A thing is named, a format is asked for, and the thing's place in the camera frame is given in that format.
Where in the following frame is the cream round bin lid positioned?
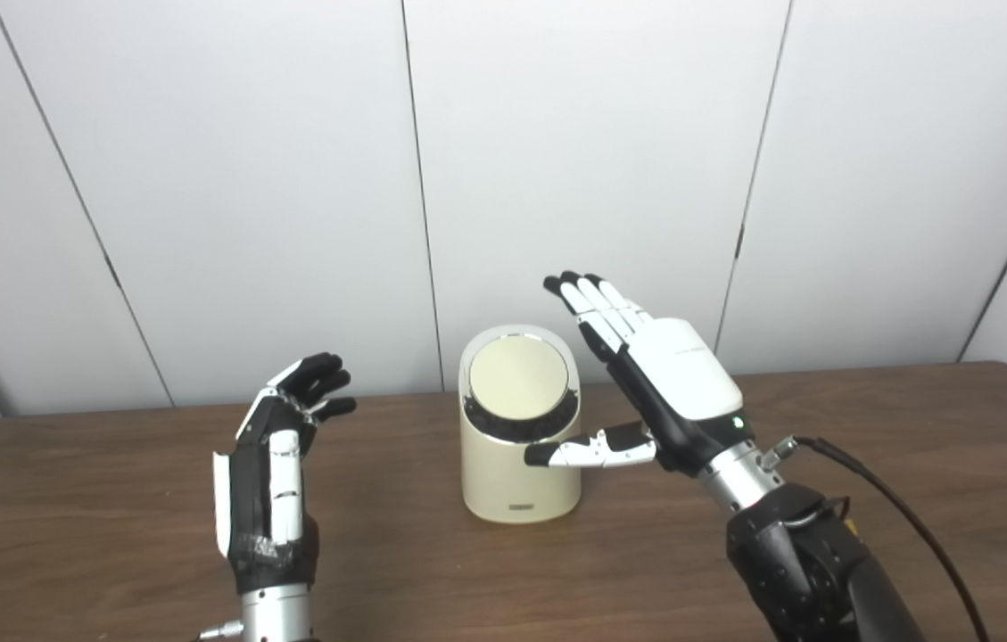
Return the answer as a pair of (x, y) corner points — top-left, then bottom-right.
(468, 334), (570, 420)

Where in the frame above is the cream-colored bin body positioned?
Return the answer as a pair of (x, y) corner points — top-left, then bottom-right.
(458, 325), (582, 524)

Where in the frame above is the black bin liner bag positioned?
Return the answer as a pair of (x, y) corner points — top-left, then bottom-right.
(463, 392), (580, 444)

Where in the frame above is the thin wire with yellow plug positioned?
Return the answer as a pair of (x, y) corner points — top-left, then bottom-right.
(811, 496), (863, 539)

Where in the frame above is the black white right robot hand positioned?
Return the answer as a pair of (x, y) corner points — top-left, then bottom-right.
(524, 271), (755, 478)

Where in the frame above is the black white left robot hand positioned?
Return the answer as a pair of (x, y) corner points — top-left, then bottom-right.
(212, 352), (358, 597)

